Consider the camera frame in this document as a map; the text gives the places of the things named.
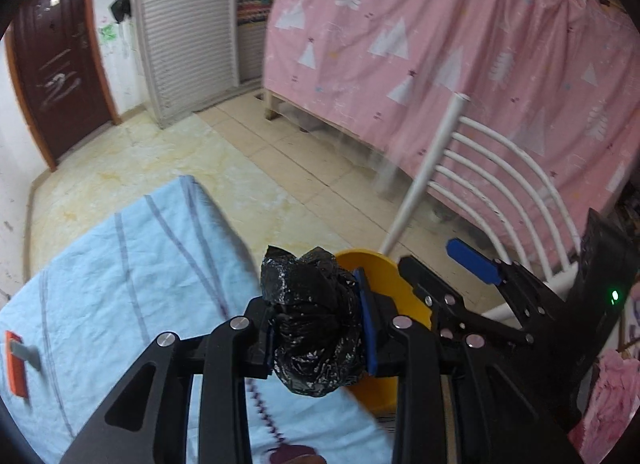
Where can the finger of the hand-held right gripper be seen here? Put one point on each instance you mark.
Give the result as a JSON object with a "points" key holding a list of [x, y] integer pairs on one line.
{"points": [[417, 276], [470, 259]]}

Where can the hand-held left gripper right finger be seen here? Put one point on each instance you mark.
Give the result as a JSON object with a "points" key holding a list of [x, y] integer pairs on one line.
{"points": [[369, 329]]}

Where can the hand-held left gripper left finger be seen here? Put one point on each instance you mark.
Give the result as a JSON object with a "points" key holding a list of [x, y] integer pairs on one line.
{"points": [[257, 344]]}

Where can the yellow plastic bucket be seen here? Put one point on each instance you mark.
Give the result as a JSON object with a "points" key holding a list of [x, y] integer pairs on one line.
{"points": [[395, 289]]}

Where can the black plastic bag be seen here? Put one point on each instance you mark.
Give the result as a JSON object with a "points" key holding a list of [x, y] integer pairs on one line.
{"points": [[310, 324]]}

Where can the pink clothes pile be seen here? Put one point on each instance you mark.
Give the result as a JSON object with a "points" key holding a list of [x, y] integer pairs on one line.
{"points": [[612, 394]]}

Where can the striped cloth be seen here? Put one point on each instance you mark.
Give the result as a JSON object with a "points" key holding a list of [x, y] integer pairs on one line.
{"points": [[386, 425]]}

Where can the white metal chair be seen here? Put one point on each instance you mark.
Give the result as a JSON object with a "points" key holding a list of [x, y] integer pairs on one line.
{"points": [[430, 164]]}

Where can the light blue striped blanket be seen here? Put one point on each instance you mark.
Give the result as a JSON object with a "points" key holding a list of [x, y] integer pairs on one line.
{"points": [[125, 294]]}

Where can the wooden bed leg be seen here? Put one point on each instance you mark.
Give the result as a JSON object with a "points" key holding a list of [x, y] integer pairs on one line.
{"points": [[271, 104]]}

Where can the pink tree-print curtain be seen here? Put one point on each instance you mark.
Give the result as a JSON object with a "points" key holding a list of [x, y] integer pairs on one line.
{"points": [[450, 19]]}

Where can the orange and grey flat object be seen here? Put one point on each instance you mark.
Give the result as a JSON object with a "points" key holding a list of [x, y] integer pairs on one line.
{"points": [[17, 369]]}

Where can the white louvered wardrobe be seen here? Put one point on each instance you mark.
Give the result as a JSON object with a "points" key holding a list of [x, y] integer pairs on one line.
{"points": [[185, 29]]}

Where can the dark red door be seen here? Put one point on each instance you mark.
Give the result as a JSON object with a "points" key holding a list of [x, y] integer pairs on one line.
{"points": [[55, 54]]}

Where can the black bag on wall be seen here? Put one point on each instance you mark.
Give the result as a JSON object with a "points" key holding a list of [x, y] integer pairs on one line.
{"points": [[121, 6]]}

